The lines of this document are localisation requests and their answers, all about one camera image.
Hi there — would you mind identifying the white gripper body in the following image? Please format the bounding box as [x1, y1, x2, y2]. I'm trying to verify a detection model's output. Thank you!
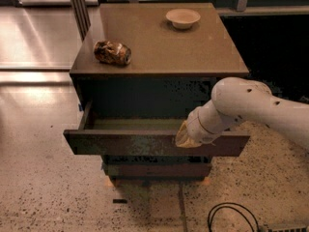
[185, 106, 222, 145]

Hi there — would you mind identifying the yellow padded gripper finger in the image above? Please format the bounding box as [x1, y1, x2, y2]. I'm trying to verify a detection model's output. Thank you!
[175, 121, 201, 148]

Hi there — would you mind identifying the drawer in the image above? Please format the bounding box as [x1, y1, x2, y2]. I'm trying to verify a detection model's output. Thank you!
[64, 101, 250, 157]

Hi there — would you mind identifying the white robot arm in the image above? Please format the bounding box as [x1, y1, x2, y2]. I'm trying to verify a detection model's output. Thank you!
[176, 77, 309, 149]

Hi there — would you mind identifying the white shallow bowl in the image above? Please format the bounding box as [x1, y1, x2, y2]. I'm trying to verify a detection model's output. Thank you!
[166, 9, 201, 30]

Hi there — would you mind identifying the crushed brown soda can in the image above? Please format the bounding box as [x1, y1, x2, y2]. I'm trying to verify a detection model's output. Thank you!
[94, 41, 131, 66]

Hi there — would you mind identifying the grey power strip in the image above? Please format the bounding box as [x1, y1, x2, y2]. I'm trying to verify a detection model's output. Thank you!
[259, 223, 309, 232]

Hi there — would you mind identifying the black floor cable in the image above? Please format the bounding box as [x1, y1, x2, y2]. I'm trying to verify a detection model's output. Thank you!
[207, 202, 261, 232]

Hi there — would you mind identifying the metal window frame post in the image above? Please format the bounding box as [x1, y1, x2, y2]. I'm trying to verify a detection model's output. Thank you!
[70, 0, 91, 40]

